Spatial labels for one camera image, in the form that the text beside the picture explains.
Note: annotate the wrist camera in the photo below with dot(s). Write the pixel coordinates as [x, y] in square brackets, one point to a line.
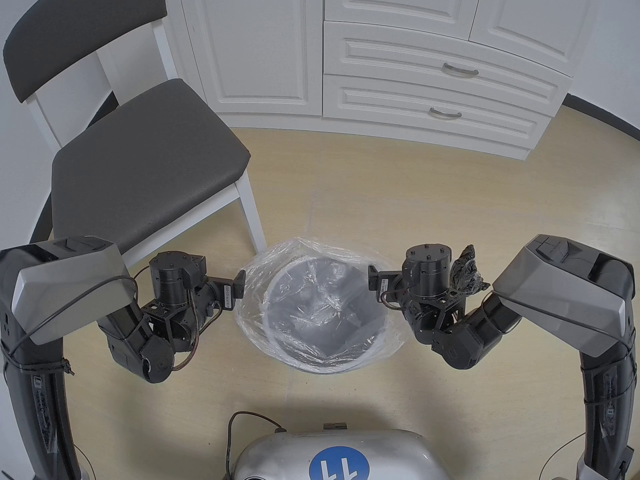
[373, 278]
[239, 285]

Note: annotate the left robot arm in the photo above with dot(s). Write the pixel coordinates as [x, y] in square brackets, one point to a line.
[65, 288]

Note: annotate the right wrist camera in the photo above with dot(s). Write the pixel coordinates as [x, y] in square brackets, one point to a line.
[373, 278]

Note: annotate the white trash bin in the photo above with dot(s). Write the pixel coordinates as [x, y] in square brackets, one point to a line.
[320, 328]

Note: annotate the black plastic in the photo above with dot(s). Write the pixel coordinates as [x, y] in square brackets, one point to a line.
[467, 273]

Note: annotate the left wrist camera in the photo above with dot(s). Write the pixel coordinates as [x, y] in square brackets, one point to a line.
[239, 285]

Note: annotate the white chair grey seat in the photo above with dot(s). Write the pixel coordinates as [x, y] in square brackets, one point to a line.
[150, 178]

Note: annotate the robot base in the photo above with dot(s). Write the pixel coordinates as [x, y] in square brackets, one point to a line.
[380, 448]

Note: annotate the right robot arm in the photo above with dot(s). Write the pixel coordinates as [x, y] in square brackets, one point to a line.
[560, 288]

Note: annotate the clear plastic bag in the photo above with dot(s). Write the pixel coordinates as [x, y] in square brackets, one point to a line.
[250, 318]

